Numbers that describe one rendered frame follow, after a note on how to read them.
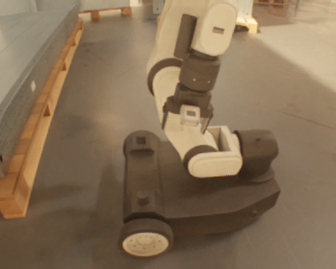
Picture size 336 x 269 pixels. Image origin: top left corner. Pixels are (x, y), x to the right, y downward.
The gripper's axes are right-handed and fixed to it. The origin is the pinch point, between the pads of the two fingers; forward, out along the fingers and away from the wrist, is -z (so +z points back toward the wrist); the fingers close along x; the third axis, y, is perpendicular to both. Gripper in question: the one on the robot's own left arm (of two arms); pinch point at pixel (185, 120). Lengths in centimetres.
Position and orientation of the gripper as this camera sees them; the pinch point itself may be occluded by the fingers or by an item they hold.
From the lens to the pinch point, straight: 69.3
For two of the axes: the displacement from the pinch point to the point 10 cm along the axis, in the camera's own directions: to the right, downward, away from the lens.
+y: 0.9, 5.8, -8.1
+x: -9.8, -1.1, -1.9
